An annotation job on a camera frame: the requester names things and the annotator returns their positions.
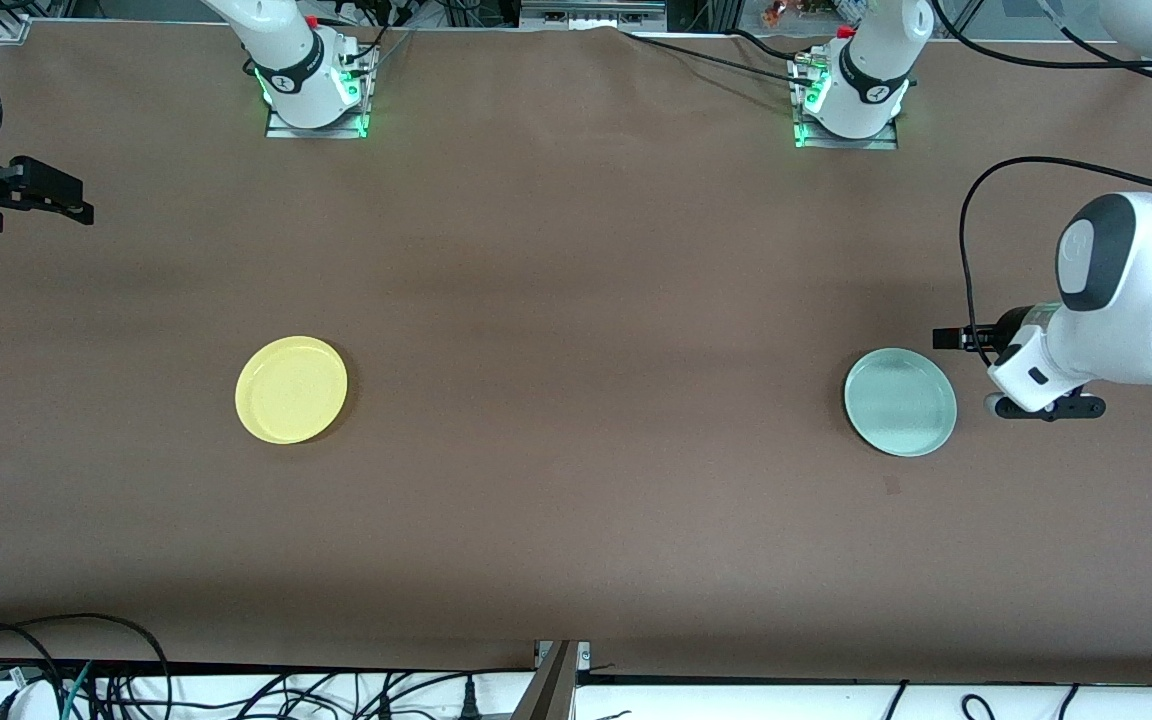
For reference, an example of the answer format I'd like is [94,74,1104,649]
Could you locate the pale green round plate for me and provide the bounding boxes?
[843,347,958,459]

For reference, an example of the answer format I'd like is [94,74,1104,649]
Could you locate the yellow round plate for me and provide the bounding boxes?
[234,335,349,446]

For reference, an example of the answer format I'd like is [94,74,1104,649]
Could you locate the small colourful background items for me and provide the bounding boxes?
[761,0,842,26]

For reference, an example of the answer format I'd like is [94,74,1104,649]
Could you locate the brown table cover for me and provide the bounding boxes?
[0,18,1152,686]

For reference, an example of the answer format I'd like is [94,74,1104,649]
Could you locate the short black table cable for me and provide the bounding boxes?
[726,28,807,63]

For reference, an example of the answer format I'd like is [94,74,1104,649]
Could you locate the black arm base cable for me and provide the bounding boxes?
[336,15,417,76]

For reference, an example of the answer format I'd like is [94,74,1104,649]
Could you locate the long black table cable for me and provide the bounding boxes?
[619,28,817,89]

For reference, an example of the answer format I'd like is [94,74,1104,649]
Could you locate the black looped cable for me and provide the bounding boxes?
[0,613,173,720]

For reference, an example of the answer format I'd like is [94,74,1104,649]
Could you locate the aluminium frame rail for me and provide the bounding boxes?
[519,0,669,31]

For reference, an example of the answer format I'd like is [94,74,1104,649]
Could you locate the green cable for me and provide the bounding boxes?
[61,660,94,720]

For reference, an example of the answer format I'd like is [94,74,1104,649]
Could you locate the aluminium frame post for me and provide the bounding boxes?
[511,640,592,720]

